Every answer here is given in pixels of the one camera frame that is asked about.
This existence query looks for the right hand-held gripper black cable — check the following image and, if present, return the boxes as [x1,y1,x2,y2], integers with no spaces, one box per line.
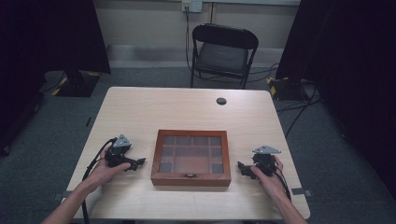
[271,166,292,203]

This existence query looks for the black stand base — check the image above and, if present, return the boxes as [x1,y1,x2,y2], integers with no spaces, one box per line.
[55,69,102,98]
[266,76,310,102]

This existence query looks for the white wall outlet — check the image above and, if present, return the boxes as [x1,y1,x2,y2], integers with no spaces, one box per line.
[181,0,204,14]

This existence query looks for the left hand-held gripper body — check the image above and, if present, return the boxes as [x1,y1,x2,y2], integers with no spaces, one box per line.
[104,133,135,169]

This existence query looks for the black floor cables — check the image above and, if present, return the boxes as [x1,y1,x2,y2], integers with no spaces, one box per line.
[248,62,322,138]

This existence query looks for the black folding chair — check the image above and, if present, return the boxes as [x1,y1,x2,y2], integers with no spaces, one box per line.
[190,22,260,91]

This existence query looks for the wooden box with glass lid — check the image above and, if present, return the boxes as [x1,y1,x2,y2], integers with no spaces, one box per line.
[150,129,233,188]

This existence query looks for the black cable from wall outlet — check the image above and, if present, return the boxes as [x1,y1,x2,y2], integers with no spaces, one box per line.
[184,7,200,78]

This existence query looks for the hand-held gripper black cable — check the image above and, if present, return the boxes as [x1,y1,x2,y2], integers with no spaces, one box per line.
[271,166,292,203]
[80,137,119,224]

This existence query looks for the left hand-held gripper black cable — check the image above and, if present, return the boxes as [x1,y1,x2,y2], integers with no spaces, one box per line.
[80,137,119,224]

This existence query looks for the grey tape strip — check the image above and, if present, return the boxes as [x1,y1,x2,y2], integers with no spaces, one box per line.
[51,189,74,202]
[290,187,313,198]

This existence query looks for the person's right hand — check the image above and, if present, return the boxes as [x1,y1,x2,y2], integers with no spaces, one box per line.
[249,155,292,202]

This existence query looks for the person's left hand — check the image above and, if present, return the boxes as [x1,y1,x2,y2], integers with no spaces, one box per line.
[81,145,132,195]

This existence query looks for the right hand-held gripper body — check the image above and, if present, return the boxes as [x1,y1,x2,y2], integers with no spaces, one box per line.
[251,145,282,177]

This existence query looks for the black curtain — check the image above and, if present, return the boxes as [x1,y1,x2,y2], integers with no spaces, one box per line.
[275,0,396,202]
[0,0,112,157]

